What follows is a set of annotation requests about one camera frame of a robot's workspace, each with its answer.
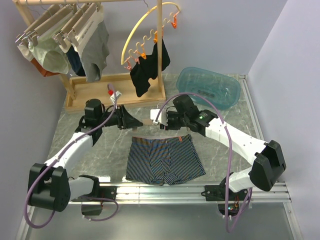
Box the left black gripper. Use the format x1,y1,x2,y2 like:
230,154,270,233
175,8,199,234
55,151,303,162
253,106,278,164
97,104,143,130

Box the navy striped underwear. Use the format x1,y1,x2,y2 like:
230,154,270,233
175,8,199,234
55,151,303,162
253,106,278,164
126,134,206,186

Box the beige clip hanger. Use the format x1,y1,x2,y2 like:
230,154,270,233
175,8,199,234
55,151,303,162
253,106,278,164
136,102,164,126

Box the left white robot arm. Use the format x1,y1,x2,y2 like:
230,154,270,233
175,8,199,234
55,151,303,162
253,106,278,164
26,99,143,212

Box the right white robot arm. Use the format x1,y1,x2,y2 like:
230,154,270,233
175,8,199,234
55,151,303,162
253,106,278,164
150,92,287,200

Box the black hanging underwear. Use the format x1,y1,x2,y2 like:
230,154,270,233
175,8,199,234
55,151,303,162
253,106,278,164
130,43,158,98

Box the dark blue hanging underwear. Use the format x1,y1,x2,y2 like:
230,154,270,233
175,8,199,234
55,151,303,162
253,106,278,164
66,45,86,77

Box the grey hanging underwear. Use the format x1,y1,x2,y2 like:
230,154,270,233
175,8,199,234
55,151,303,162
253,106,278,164
75,9,110,83

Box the orange hanging underwear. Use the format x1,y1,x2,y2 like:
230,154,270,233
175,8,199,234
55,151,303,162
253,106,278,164
30,58,60,77

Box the light green hanging underwear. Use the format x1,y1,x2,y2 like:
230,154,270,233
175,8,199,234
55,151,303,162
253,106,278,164
28,26,71,75

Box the beige hanger with grey underwear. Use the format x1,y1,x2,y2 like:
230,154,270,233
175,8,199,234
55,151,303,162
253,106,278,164
59,2,102,53

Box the beige hanger with green underwear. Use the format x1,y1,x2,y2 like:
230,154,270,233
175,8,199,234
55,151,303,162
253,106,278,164
15,4,77,46

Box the wooden clothes rack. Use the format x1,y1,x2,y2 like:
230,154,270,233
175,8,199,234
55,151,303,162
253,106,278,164
12,0,167,115

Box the blue plastic basin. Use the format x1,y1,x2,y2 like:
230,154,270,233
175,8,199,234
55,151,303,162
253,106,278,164
176,67,241,110

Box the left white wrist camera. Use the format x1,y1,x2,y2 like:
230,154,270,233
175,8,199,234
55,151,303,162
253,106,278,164
107,83,122,106

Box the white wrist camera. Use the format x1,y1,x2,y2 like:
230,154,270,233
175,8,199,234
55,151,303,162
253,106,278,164
150,109,168,126
107,83,122,106

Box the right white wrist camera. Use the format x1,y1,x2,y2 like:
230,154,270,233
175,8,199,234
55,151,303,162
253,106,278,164
150,109,168,126

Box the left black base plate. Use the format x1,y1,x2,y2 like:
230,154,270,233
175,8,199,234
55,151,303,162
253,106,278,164
96,185,117,200

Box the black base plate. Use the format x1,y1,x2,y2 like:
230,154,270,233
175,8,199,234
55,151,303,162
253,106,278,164
200,185,225,202
96,185,117,200

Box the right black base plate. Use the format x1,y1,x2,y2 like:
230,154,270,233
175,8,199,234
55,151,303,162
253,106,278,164
200,185,225,202

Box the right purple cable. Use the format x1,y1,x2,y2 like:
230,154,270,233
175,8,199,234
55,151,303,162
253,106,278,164
153,93,253,233

